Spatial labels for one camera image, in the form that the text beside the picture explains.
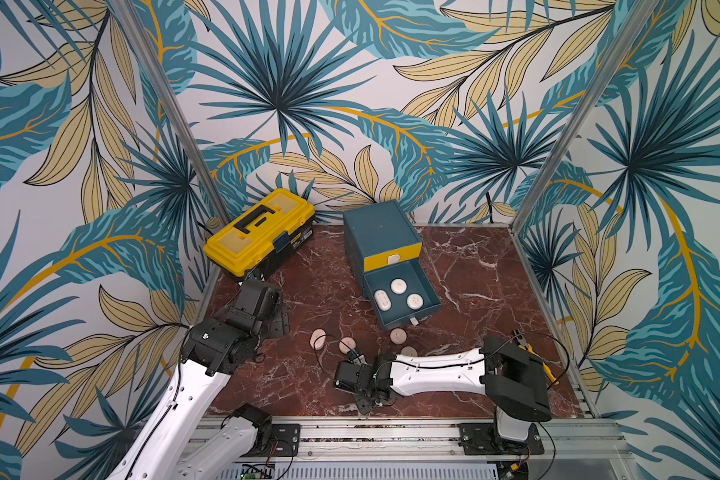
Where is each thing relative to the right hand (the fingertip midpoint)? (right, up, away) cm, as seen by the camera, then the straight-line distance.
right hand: (364, 399), depth 80 cm
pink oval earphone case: (-13, +13, +8) cm, 20 cm away
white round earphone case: (+11, +29, +12) cm, 33 cm away
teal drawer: (+11, +21, +10) cm, 26 cm away
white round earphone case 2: (+15, +25, +10) cm, 30 cm away
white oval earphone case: (+6, +25, +8) cm, 27 cm away
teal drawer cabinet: (+4, +44, +9) cm, 45 cm away
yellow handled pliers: (+48, +12, +8) cm, 50 cm away
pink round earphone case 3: (+13, +11, +8) cm, 19 cm away
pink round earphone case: (-4, +12, +8) cm, 15 cm away
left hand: (-23, +23, -10) cm, 34 cm away
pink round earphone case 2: (+10, +14, +10) cm, 20 cm away
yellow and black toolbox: (-31, +46, +15) cm, 58 cm away
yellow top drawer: (+8, +38, +5) cm, 39 cm away
